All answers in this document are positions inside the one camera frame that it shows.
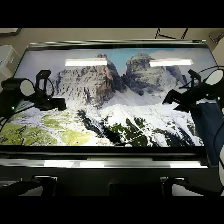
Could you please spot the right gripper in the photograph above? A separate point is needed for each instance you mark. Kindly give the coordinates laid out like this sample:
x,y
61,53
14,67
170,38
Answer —
x,y
181,97

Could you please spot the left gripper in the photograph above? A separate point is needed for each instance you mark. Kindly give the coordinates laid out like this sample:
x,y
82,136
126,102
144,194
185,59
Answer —
x,y
50,101

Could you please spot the blue garment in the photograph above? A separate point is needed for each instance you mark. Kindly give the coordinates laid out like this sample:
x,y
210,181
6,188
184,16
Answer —
x,y
208,128

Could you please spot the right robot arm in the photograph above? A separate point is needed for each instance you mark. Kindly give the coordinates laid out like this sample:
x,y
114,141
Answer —
x,y
215,77

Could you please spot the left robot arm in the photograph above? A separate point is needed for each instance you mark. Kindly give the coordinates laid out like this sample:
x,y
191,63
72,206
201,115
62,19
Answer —
x,y
12,91

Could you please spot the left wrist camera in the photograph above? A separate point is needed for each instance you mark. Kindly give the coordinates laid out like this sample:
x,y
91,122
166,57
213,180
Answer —
x,y
43,80

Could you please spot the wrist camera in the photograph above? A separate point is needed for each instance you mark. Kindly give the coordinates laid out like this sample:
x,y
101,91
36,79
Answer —
x,y
43,80
195,77

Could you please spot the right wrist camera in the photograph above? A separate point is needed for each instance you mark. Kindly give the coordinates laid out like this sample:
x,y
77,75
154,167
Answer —
x,y
195,77

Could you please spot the silver frame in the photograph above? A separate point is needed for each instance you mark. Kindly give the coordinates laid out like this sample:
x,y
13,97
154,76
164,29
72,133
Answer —
x,y
110,163

